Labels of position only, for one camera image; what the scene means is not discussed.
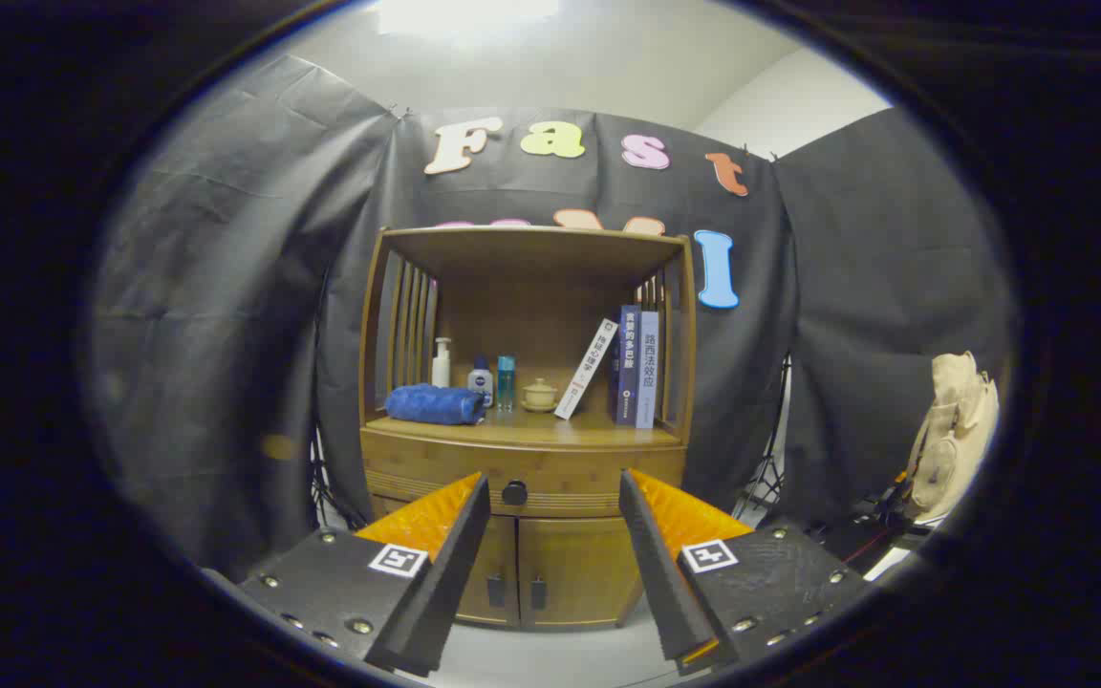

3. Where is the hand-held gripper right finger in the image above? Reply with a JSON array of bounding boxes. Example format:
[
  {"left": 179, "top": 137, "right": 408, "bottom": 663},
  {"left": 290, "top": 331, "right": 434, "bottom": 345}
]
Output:
[{"left": 619, "top": 468, "right": 876, "bottom": 676}]

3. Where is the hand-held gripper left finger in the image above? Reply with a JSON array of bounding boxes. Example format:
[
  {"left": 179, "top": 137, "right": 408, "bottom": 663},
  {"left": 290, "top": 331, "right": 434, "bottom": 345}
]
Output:
[{"left": 237, "top": 470, "right": 492, "bottom": 677}]

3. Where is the wooden drawer with black knob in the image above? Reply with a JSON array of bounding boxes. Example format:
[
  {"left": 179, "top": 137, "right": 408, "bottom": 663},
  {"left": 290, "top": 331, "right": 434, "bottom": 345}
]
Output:
[{"left": 360, "top": 428, "right": 687, "bottom": 519}]

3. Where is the wooden countertop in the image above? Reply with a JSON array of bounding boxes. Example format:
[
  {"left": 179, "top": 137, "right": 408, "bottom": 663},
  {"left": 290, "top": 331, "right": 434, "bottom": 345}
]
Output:
[{"left": 366, "top": 409, "right": 683, "bottom": 450}]

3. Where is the wooden cabinet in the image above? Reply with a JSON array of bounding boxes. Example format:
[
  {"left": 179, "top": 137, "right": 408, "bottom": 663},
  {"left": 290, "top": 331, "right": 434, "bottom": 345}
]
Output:
[{"left": 357, "top": 226, "right": 698, "bottom": 632}]

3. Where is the black tripod stand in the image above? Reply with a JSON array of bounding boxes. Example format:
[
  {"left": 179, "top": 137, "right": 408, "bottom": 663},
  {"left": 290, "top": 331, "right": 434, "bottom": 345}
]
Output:
[
  {"left": 310, "top": 420, "right": 365, "bottom": 531},
  {"left": 732, "top": 358, "right": 790, "bottom": 522}
]

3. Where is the blue rolled towel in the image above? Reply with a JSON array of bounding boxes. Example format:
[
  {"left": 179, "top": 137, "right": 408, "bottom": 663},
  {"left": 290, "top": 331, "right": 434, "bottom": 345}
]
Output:
[{"left": 384, "top": 383, "right": 487, "bottom": 426}]

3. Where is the black equipment with orange part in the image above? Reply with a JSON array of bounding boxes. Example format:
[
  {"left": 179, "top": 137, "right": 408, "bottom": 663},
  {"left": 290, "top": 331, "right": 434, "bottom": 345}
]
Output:
[{"left": 809, "top": 473, "right": 943, "bottom": 574}]

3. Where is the light blue book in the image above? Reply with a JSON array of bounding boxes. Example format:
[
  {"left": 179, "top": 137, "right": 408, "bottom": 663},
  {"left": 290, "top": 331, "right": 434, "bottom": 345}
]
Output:
[{"left": 636, "top": 311, "right": 660, "bottom": 430}]

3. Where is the dark blue book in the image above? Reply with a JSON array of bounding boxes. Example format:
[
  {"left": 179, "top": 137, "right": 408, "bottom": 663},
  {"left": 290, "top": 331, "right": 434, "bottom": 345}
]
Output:
[{"left": 615, "top": 305, "right": 642, "bottom": 426}]

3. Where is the white book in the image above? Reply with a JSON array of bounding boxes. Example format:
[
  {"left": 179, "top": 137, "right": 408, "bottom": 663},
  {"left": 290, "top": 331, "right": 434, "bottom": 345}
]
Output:
[{"left": 554, "top": 318, "right": 619, "bottom": 420}]

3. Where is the beige bag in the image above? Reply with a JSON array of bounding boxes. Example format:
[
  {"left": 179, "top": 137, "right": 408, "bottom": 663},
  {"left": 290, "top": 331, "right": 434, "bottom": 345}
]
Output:
[{"left": 904, "top": 351, "right": 1001, "bottom": 523}]

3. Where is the black backdrop cloth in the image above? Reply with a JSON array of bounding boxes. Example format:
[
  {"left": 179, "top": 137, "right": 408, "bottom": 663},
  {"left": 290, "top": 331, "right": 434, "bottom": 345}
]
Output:
[{"left": 87, "top": 53, "right": 1015, "bottom": 574}]

